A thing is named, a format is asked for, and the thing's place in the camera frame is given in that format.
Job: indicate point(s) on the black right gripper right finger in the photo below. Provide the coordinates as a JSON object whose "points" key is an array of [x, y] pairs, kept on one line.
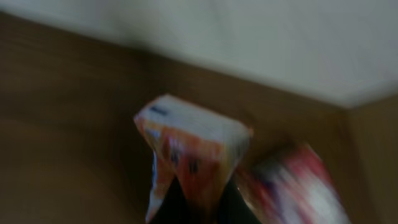
{"points": [[233, 209]]}

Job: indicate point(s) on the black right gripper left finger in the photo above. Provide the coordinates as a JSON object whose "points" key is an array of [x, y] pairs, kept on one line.
{"points": [[173, 209]]}

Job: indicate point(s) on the red blue snack bag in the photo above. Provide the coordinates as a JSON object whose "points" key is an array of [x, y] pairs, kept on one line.
{"points": [[291, 186]]}

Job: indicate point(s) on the orange Kleenex tissue pack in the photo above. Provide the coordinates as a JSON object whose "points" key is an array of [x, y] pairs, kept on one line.
{"points": [[196, 146]]}

